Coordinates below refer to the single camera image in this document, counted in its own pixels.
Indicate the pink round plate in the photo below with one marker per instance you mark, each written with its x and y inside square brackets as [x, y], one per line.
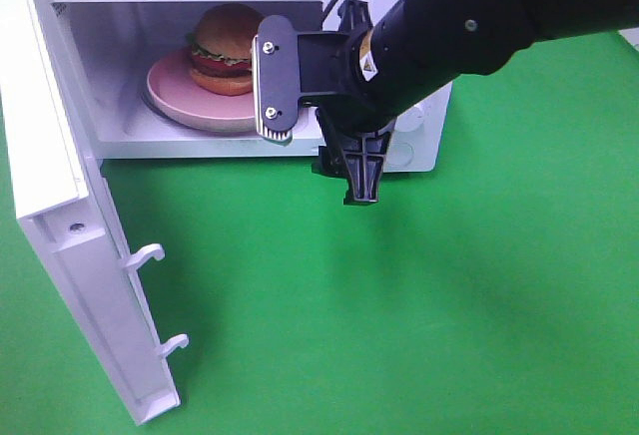
[174, 93]

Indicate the round white door button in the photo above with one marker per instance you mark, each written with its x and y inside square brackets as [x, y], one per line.
[399, 154]

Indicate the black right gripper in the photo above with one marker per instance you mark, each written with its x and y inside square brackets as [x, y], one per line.
[356, 128]

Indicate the green table cloth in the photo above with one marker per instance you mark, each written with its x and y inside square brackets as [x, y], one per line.
[497, 294]

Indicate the glass microwave turntable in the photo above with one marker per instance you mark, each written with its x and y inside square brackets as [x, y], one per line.
[148, 102]

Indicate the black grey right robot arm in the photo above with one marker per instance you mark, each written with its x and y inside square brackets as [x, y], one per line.
[363, 76]

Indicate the burger with lettuce and tomato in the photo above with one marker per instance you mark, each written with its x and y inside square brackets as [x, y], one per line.
[221, 49]

